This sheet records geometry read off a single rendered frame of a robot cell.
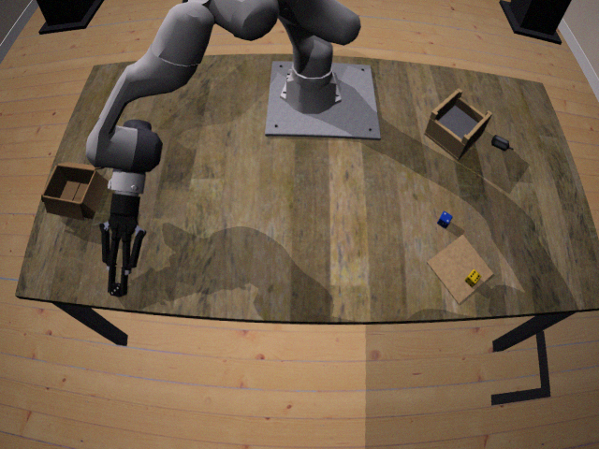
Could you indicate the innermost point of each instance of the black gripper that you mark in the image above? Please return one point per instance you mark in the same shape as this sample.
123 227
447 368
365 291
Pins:
121 226

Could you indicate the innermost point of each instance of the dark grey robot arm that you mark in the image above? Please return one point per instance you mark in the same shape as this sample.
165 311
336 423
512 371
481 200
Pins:
179 47

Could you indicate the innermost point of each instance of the open brown cardboard box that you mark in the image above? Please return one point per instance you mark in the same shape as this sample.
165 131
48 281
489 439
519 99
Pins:
69 182

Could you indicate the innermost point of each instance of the black die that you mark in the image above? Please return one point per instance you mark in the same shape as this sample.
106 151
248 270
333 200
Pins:
115 289

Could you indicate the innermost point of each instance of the brown wooden open-top crate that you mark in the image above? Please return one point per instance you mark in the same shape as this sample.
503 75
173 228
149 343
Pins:
460 117

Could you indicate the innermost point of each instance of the yellow die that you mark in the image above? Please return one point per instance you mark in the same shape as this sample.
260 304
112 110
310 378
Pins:
473 278

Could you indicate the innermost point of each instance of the tan flat mat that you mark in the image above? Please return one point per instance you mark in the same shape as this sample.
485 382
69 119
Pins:
454 263

